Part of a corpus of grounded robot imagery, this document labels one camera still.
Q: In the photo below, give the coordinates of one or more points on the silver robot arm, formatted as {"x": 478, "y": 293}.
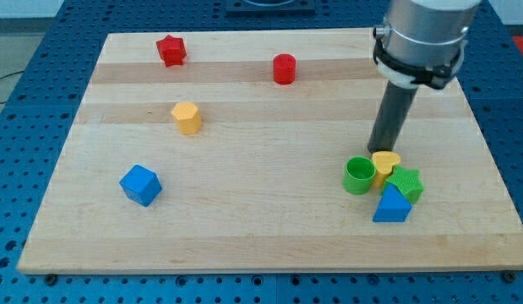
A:
{"x": 422, "y": 42}

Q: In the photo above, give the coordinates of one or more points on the wooden board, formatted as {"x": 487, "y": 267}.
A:
{"x": 258, "y": 189}

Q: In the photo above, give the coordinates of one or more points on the yellow hexagon block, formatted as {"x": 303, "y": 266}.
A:
{"x": 187, "y": 117}

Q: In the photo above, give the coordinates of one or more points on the red cylinder block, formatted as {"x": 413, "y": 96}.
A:
{"x": 284, "y": 69}

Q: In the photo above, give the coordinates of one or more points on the green cylinder block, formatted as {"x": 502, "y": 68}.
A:
{"x": 359, "y": 173}

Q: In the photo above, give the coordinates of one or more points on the yellow heart block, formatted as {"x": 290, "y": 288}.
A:
{"x": 384, "y": 162}

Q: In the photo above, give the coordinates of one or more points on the blue cube block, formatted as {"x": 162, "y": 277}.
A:
{"x": 141, "y": 185}

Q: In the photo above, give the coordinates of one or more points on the red star block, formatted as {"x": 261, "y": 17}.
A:
{"x": 172, "y": 50}

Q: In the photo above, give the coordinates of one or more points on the blue triangle block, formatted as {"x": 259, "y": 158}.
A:
{"x": 393, "y": 206}

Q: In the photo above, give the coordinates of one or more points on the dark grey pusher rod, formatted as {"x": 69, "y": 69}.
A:
{"x": 391, "y": 116}

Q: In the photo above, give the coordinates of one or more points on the green star block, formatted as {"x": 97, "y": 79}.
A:
{"x": 407, "y": 182}

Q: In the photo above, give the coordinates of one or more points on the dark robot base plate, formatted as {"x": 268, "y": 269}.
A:
{"x": 241, "y": 7}

